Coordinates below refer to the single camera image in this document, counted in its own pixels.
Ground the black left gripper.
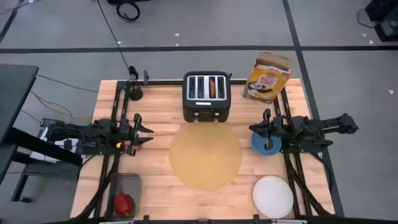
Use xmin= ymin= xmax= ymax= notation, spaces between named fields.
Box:
xmin=119 ymin=113 xmax=155 ymax=157

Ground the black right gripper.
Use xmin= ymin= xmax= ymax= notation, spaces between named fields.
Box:
xmin=248 ymin=108 xmax=290 ymax=151

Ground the blue bowl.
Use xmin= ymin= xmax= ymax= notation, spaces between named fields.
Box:
xmin=251 ymin=130 xmax=282 ymax=157

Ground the yellow cereal box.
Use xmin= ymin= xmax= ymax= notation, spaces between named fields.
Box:
xmin=243 ymin=51 xmax=294 ymax=105

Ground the white round plate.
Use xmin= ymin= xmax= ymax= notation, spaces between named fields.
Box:
xmin=252 ymin=175 xmax=294 ymax=220

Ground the red apple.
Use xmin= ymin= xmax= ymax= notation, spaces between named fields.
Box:
xmin=113 ymin=193 xmax=136 ymax=217

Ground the black mesh cup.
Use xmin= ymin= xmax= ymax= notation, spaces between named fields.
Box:
xmin=128 ymin=81 xmax=144 ymax=101

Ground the grey translucent tray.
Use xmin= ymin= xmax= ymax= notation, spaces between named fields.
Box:
xmin=106 ymin=172 xmax=142 ymax=220

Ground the black four-slot toaster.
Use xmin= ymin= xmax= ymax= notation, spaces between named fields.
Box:
xmin=182 ymin=70 xmax=233 ymax=124

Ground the round woven tan placemat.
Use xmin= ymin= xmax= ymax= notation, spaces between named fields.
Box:
xmin=169 ymin=121 xmax=243 ymax=191

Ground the white paper sheet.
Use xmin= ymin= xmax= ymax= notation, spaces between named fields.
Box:
xmin=29 ymin=126 xmax=80 ymax=164

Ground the dark grey desk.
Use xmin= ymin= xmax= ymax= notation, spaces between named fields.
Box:
xmin=0 ymin=63 xmax=84 ymax=203

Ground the black equipment case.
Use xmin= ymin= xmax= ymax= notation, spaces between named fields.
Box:
xmin=365 ymin=0 xmax=398 ymax=43

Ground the yellow floor cable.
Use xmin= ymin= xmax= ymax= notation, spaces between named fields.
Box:
xmin=29 ymin=90 xmax=94 ymax=121

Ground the black cable bundle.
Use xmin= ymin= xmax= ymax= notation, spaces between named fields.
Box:
xmin=282 ymin=151 xmax=335 ymax=217
xmin=73 ymin=154 xmax=121 ymax=220

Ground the black hanging cable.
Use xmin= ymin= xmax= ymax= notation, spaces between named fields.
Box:
xmin=96 ymin=0 xmax=131 ymax=68

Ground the black coiled cable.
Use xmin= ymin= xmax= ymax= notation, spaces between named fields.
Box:
xmin=116 ymin=1 xmax=141 ymax=22

